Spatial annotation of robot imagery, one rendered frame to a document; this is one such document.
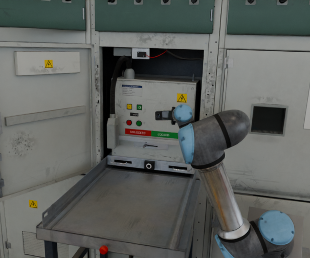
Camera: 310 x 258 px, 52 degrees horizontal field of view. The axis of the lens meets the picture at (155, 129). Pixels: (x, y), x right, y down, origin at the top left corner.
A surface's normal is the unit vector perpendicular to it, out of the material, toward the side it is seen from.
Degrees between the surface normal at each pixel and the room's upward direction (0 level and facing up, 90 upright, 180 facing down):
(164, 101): 90
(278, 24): 90
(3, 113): 90
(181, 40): 90
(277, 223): 42
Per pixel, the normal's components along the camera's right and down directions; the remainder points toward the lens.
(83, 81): 0.77, 0.18
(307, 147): -0.22, 0.24
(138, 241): 0.03, -0.97
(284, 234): -0.11, -0.56
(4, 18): 0.52, 0.23
